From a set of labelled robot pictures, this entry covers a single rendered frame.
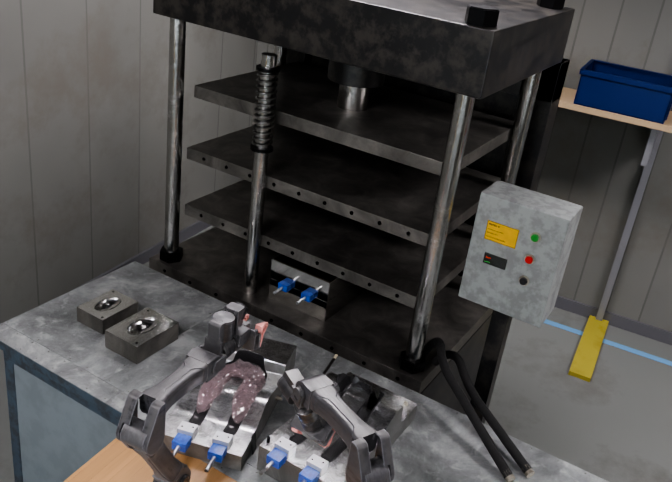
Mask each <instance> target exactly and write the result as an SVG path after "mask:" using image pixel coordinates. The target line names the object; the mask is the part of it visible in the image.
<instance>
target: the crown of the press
mask: <svg viewBox="0 0 672 482"><path fill-rule="evenodd" d="M564 3H565V0H537V1H533V0H153V13H155V14H158V15H162V16H166V17H170V18H174V19H177V20H181V21H185V22H189V23H192V24H196V25H200V26H204V27H208V28H211V29H215V30H219V31H223V32H226V33H230V34H234V35H238V36H242V37H245V38H249V39H253V40H257V41H260V42H264V43H268V44H272V45H276V46H279V47H283V48H287V49H291V50H295V51H298V52H302V53H306V54H310V55H313V56H317V57H321V58H325V59H329V65H328V73H327V77H328V78H329V79H330V80H331V81H333V82H335V83H338V84H339V91H338V99H337V106H338V107H339V108H341V109H344V110H348V111H357V112H360V111H365V110H367V107H368V100H369V93H370V88H377V87H380V86H382V85H383V84H384V81H385V75H389V76H393V77H397V78H400V79H404V80H408V81H412V82H415V83H419V84H423V85H427V86H431V87H434V88H438V89H442V90H446V91H449V92H453V93H457V94H461V95H465V96H468V97H472V98H476V99H483V98H485V97H487V96H489V95H491V94H493V93H496V92H498V91H500V90H502V89H504V88H506V87H509V86H511V85H513V84H515V83H517V82H519V81H521V80H524V79H526V78H528V77H530V76H532V75H534V74H537V73H539V72H541V71H543V70H545V69H547V68H550V67H552V66H554V65H556V64H558V63H560V62H562V59H563V55H564V51H565V48H566V44H567V40H568V36H569V32H570V28H571V24H572V20H573V16H574V12H575V9H573V8H568V7H564Z"/></svg>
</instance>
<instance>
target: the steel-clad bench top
mask: <svg viewBox="0 0 672 482"><path fill-rule="evenodd" d="M112 289H114V290H116V291H118V292H120V293H122V294H124V295H126V296H128V297H130V298H132V299H134V300H136V301H138V312H139V311H141V310H143V309H145V308H147V307H149V308H151V309H153V310H155V311H157V312H159V313H161V314H163V315H165V316H167V317H169V318H171V319H173V320H175V321H177V322H179V330H178V339H177V340H176V341H174V342H172V343H171V344H169V345H168V346H166V347H164V348H163V349H161V350H159V351H158V352H156V353H155V354H153V355H151V356H150V357H148V358H146V359H145V360H143V361H142V362H140V363H138V364H135V363H133V362H132V361H130V360H128V359H126V358H124V357H122V356H121V355H119V354H117V353H115V352H113V351H112V350H110V349H108V348H106V347H105V334H103V335H102V334H101V333H99V332H97V331H95V330H93V329H91V328H89V327H88V326H86V325H84V324H82V323H80V322H78V321H77V307H78V306H80V305H82V304H84V303H86V302H88V301H90V300H92V299H94V298H96V297H98V296H100V295H102V294H104V293H106V292H108V291H110V290H112ZM226 305H228V304H226V303H224V302H222V301H220V300H218V299H216V298H214V297H211V296H209V295H207V294H205V293H203V292H201V291H198V290H196V289H194V288H192V287H190V286H188V285H186V284H183V283H181V282H179V281H177V280H175V279H173V278H171V277H168V276H166V275H164V274H162V273H160V272H158V271H156V270H153V269H151V268H149V267H147V266H145V265H143V264H141V263H138V262H136V261H134V262H132V263H130V264H128V265H126V266H123V267H121V268H119V269H117V270H115V271H113V272H111V273H108V274H106V275H104V276H102V277H100V278H98V279H96V280H93V281H91V282H89V283H87V284H85V285H83V286H81V287H78V288H76V289H74V290H72V291H70V292H68V293H65V294H63V295H61V296H59V297H57V298H55V299H53V300H50V301H48V302H46V303H44V304H42V305H40V306H38V307H35V308H33V309H31V310H29V311H27V312H25V313H23V314H20V315H18V316H16V317H14V318H12V319H10V320H7V321H5V322H3V323H1V324H0V341H1V342H2V343H4V344H6V345H7V346H9V347H11V348H12V349H14V350H16V351H17V352H19V353H21V354H22V355H24V356H26V357H28V358H29V359H31V360H33V361H34V362H36V363H38V364H39V365H41V366H43V367H44V368H46V369H48V370H49V371H51V372H53V373H54V374H56V375H58V376H60V377H61V378H63V379H65V380H66V381H68V382H70V383H71V384H73V385H75V386H76V387H78V388H80V389H81V390H83V391H85V392H87V393H88V394H90V395H92V396H93V397H95V398H97V399H98V400H100V401H102V402H103V403H105V404H107V405H108V406H110V407H112V408H113V409H115V410H117V411H119V412H120V413H122V410H123V407H124V404H125V401H126V398H127V395H128V394H129V392H130V391H131V390H133V389H136V390H139V391H141V392H143V391H144V390H146V389H148V388H151V387H153V386H155V385H156V384H158V383H159V382H161V381H162V380H163V379H165V378H166V377H167V376H169V375H170V374H171V373H172V372H174V371H175V370H176V369H177V368H178V367H179V366H180V365H181V364H182V363H183V361H184V360H185V359H186V355H187V353H188V352H189V351H190V350H191V349H193V348H194V347H198V346H199V345H200V344H201V345H204V342H205V337H206V336H207V334H208V323H209V321H210V320H212V319H213V314H214V313H216V312H219V311H224V307H225V306H226ZM263 337H264V338H268V339H272V340H276V341H279V342H283V343H287V344H291V345H295V346H297V349H296V357H295V366H294V368H298V370H299V371H300V373H301V374H302V376H303V377H304V378H309V377H312V376H315V375H318V374H321V373H323V372H324V370H325V369H326V367H327V366H328V364H329V363H330V361H331V360H332V359H333V357H334V356H335V354H334V353H332V352H329V351H327V350H325V349H323V348H321V347H319V346H317V345H314V344H312V343H310V342H308V341H306V340H304V339H302V338H299V337H297V336H295V335H293V334H291V333H289V332H287V331H284V330H282V329H280V328H278V327H276V326H274V325H271V324H269V323H268V327H267V329H266V331H265V333H264V336H263ZM330 372H333V373H335V374H337V375H338V374H342V373H344V374H346V373H348V372H351V373H353V374H355V375H357V376H360V377H362V378H364V379H366V380H368V381H370V382H372V383H374V384H376V385H379V386H381V387H383V388H385V389H387V390H389V391H391V392H393V393H395V394H398V395H400V396H402V397H404V398H406V399H408V400H410V401H412V402H414V403H417V404H418V405H417V410H416V415H415V419H414V420H413V421H412V422H411V424H410V425H409V426H408V427H407V428H406V429H405V430H404V432H403V433H402V434H401V435H400V436H399V437H398V439H397V440H396V441H395V442H394V443H393V444H392V446H391V447H392V455H393V463H394V471H395V477H394V480H393V481H392V482H506V481H505V479H504V477H503V476H502V474H501V472H500V471H499V469H498V467H497V466H496V464H495V462H494V460H493V459H492V457H491V455H490V454H489V452H488V450H487V449H486V447H485V445H484V444H483V442H482V440H481V438H480V437H479V435H478V433H477V432H476V430H475V428H474V427H473V425H472V423H471V422H470V420H469V418H468V416H467V415H465V414H463V413H460V412H458V411H456V410H454V409H452V408H450V407H448V406H445V405H443V404H441V403H439V402H437V401H435V400H432V399H430V398H428V397H426V396H424V395H422V394H420V393H417V392H415V391H413V390H411V389H409V388H407V387H405V386H402V385H400V384H398V383H396V382H394V381H392V380H390V379H387V378H385V377H383V376H381V375H379V374H377V373H375V372H372V371H370V370H368V369H366V368H364V367H362V366H359V365H357V364H355V363H353V362H351V361H349V360H347V359H344V358H342V357H340V356H337V358H336V359H335V360H334V362H333V363H332V365H331V366H330V368H329V369H328V371H327V372H326V374H325V375H327V374H329V373H330ZM281 397H282V401H280V400H279V401H278V402H277V404H276V406H275V408H274V410H273V412H272V414H271V415H270V417H269V419H268V421H267V423H266V425H265V427H264V428H263V430H262V432H261V434H260V436H259V438H258V440H257V441H256V447H257V448H256V450H255V452H254V454H253V455H252V451H251V453H250V454H249V456H248V458H247V460H246V462H245V464H244V466H243V467H242V469H241V471H238V470H235V469H231V468H228V467H224V466H221V465H217V464H214V463H213V465H212V467H213V468H215V469H217V470H219V471H220V472H222V473H224V474H225V475H227V476H229V477H230V478H232V479H234V480H235V481H237V482H278V481H277V480H275V479H273V478H271V477H270V476H268V475H266V474H264V473H263V475H260V474H259V472H260V471H259V470H257V462H258V451H259V445H260V444H261V443H262V442H263V441H264V440H265V439H266V438H267V436H270V435H271V434H272V433H273V432H274V431H275V430H276V429H278V428H280V427H281V426H282V425H283V424H284V423H285V422H287V421H288V420H289V419H290V418H292V417H293V416H294V415H295V414H296V412H295V409H294V404H293V405H291V404H289V403H288V401H287V400H286V398H285V397H284V395H283V394H282V395H281ZM483 425H484V427H485V428H486V430H487V432H488V433H489V435H490V436H491V438H492V440H493V441H494V443H495V445H496V446H497V448H498V450H499V451H500V453H501V455H502V456H503V458H504V460H505V461H506V463H507V465H508V466H509V468H510V470H511V471H512V473H513V475H514V476H515V480H514V481H513V482H609V481H606V480H604V479H602V478H600V477H598V476H596V475H594V474H591V473H589V472H587V471H585V470H583V469H581V468H578V467H576V466H574V465H572V464H570V463H568V462H566V461H563V460H561V459H559V458H557V457H555V456H553V455H551V454H548V453H546V452H544V451H542V450H540V449H538V448H536V447H533V446H531V445H529V444H527V443H525V442H523V441H521V440H518V439H516V438H514V437H512V436H510V435H508V436H509V437H510V439H511V440H512V441H513V443H514V444H515V445H516V447H517V448H518V450H519V451H520V452H521V454H522V455H523V456H524V458H525V459H526V461H527V462H528V463H529V465H530V466H531V467H532V469H533V470H534V472H535V473H534V475H533V476H532V477H530V478H527V477H526V476H525V475H524V473H523V472H522V470H521V469H520V468H519V466H518V465H517V463H516V462H515V461H514V459H513V458H512V456H511V455H510V454H509V452H508V451H507V449H506V448H505V447H504V445H503V444H502V442H501V441H500V440H499V438H498V437H497V435H496V434H495V433H494V431H493V430H492V428H491V427H490V426H488V425H486V424H484V423H483Z"/></svg>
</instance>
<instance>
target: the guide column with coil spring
mask: <svg viewBox="0 0 672 482"><path fill-rule="evenodd" d="M276 64H277V54H275V53H270V52H263V53H262V55H261V67H263V68H267V69H275V68H276ZM260 80H264V81H270V80H275V77H261V76H260ZM274 85H275V82H274V83H260V82H259V86H264V87H270V86H274ZM259 92H263V93H269V92H274V89H260V88H259ZM273 97H274V94H272V95H260V94H258V98H264V99H268V98H273ZM272 103H273V100H271V101H260V100H258V104H272ZM257 109H259V110H271V109H273V106H270V107H260V106H257ZM257 115H259V116H269V115H272V112H268V113H261V112H257ZM271 120H272V117H271V118H257V119H256V121H261V122H267V121H271ZM256 126H257V127H270V126H271V123H270V124H258V123H256ZM256 132H257V133H268V132H271V129H267V130H259V129H256ZM269 137H270V135H256V134H255V138H260V139H265V138H269ZM255 143H256V144H268V143H270V140H268V141H257V140H255ZM268 156H269V153H266V154H263V153H256V152H254V158H253V170H252V183H251V196H250V209H249V222H248V235H247V248H246V260H245V273H244V286H243V291H244V292H245V293H247V294H254V293H256V292H257V283H258V271H259V260H260V248H261V237H262V225H263V214H264V202H265V191H266V179H267V168H268Z"/></svg>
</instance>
